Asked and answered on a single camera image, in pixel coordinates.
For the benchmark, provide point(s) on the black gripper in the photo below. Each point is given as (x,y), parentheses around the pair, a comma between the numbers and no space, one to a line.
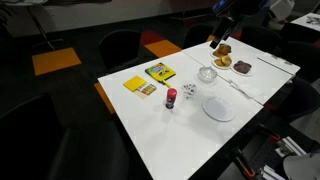
(222,30)

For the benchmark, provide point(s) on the brown chocolate cake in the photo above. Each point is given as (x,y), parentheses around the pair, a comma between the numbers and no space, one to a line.
(242,67)

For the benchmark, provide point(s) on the yellow sticky note pad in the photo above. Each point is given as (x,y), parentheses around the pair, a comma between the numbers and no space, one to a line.
(134,83)

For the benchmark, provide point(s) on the grey rounded cover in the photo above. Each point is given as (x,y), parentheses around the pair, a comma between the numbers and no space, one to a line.
(301,167)

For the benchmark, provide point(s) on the notepad with coloured page flags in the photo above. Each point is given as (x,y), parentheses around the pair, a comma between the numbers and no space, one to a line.
(146,90)

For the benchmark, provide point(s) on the black metal stand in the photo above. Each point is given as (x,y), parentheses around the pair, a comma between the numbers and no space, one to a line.
(41,30)

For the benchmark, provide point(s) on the aluminium profile rail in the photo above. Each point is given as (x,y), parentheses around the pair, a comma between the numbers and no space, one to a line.
(290,146)

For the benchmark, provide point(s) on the yellow Crayola marker box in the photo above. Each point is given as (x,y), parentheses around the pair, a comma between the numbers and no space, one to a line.
(160,72)

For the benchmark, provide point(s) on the white paper napkin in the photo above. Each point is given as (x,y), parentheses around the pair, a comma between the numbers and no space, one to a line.
(246,89)

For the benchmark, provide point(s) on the empty white plate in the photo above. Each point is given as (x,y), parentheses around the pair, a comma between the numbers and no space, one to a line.
(218,109)

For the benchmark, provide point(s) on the white sugar packet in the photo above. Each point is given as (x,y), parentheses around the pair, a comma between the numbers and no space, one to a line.
(188,88)

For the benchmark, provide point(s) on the clear glass bowl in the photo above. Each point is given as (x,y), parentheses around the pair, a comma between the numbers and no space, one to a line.
(207,74)

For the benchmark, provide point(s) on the purple bottle with red cap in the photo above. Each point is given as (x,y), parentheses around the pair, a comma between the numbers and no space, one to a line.
(171,98)

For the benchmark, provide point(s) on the white plate with bread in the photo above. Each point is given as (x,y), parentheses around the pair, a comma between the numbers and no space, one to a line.
(214,65)

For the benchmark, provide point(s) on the yellow marker pen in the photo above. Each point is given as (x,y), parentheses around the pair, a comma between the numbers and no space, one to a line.
(166,84)

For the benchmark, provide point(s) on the white plate with brown cake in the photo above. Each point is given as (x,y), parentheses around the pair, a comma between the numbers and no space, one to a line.
(237,72)

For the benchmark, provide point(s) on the golden bread muffin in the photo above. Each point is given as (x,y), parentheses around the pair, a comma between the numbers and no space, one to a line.
(227,60)
(224,49)
(219,62)
(218,53)

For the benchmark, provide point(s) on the black and orange clamp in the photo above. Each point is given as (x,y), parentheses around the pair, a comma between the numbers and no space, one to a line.
(245,163)
(270,132)

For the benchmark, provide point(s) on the black office chair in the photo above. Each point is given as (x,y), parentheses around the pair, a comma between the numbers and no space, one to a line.
(50,146)
(261,37)
(197,35)
(120,50)
(298,100)

